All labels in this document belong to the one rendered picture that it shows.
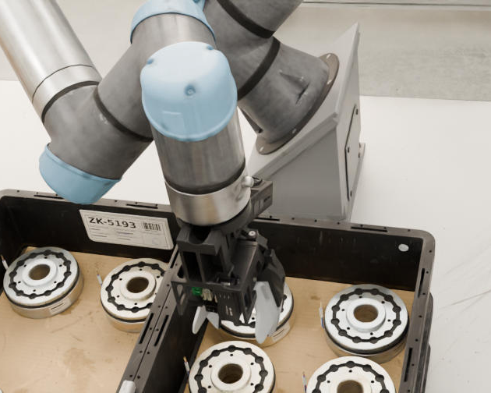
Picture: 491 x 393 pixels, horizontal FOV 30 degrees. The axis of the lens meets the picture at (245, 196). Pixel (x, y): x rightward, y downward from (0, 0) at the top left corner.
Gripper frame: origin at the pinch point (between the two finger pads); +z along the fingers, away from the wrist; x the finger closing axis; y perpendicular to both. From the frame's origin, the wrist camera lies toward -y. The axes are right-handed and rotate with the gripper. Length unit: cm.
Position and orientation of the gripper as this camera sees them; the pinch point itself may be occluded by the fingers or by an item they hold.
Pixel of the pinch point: (244, 317)
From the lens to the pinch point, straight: 100.4
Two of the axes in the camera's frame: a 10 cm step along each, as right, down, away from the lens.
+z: 1.2, 7.1, 6.9
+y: -2.7, 6.9, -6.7
